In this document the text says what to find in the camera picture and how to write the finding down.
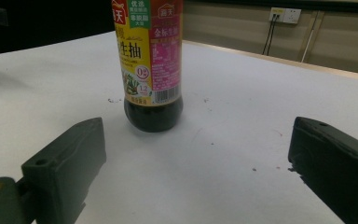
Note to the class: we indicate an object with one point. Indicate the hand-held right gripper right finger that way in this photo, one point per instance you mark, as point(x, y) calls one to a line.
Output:
point(335, 161)

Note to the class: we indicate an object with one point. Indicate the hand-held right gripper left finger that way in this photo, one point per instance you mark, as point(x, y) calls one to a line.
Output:
point(65, 161)

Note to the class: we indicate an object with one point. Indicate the soy sauce bottle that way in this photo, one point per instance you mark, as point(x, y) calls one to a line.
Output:
point(155, 118)

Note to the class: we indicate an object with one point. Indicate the black curtain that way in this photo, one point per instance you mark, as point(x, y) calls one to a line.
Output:
point(43, 21)

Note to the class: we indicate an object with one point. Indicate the vertical wall trim strip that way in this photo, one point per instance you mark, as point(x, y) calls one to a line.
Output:
point(310, 37)

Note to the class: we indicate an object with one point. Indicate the white wall socket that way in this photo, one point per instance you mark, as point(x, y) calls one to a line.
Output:
point(289, 15)

